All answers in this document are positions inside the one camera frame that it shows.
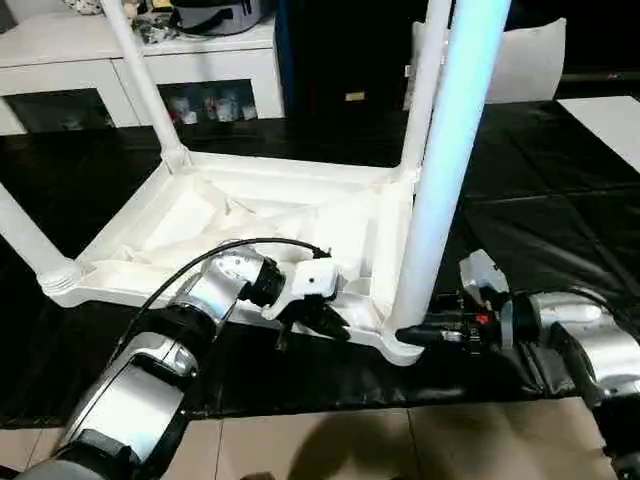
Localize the white cabinet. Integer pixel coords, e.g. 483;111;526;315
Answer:
0;9;286;135

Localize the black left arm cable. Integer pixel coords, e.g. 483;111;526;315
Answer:
117;238;334;351

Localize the grey cushion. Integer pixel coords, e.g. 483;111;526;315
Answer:
407;17;569;109

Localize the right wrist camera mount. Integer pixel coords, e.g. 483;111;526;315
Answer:
458;248;516;351

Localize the black mat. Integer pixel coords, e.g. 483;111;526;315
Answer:
0;99;640;426

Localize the white plastic table leg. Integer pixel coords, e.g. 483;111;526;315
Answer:
99;0;194;174
389;0;512;337
399;0;454;184
0;182;81;296

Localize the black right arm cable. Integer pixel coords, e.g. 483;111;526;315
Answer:
479;282;640;346

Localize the black cabinet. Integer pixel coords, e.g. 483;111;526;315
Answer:
273;0;431;121

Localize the white flat board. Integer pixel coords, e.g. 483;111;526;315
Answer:
557;97;640;174

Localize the dark bag on cabinet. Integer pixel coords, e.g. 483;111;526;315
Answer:
169;0;275;36

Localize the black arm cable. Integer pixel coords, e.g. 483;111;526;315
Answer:
479;282;640;346
117;238;334;351

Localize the dark clutter pile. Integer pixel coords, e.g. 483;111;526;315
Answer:
132;14;176;45

